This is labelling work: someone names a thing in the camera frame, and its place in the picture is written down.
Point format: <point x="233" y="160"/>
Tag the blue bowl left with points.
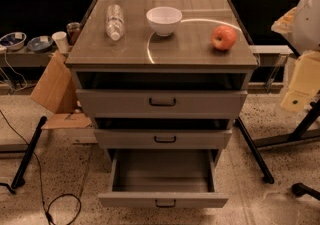
<point x="13" y="41"/>

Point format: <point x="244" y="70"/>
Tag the black caster foot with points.
<point x="300" y="189"/>

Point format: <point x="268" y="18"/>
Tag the blue bowl right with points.
<point x="40" y="44"/>

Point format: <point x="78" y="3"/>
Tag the white paper cup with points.
<point x="60" y="39"/>

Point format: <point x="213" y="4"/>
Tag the grey drawer cabinet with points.
<point x="143" y="60"/>

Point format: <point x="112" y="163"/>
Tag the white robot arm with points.
<point x="300" y="26"/>

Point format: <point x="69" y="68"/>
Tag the brown glass jar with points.
<point x="73" y="30"/>

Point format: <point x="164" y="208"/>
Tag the red apple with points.
<point x="223" y="37"/>

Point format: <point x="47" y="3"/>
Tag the black stand leg right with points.
<point x="267" y="176"/>

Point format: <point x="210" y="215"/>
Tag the cardboard box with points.
<point x="55" y="89"/>

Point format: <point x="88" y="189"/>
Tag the flat cardboard piece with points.
<point x="67" y="121"/>

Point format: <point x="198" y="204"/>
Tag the blue bowl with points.
<point x="13" y="41"/>
<point x="40" y="44"/>

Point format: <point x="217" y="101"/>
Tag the black pole left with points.
<point x="18" y="180"/>

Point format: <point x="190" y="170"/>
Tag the clear plastic water bottle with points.
<point x="114" y="22"/>

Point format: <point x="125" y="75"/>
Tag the white bowl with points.
<point x="163" y="20"/>

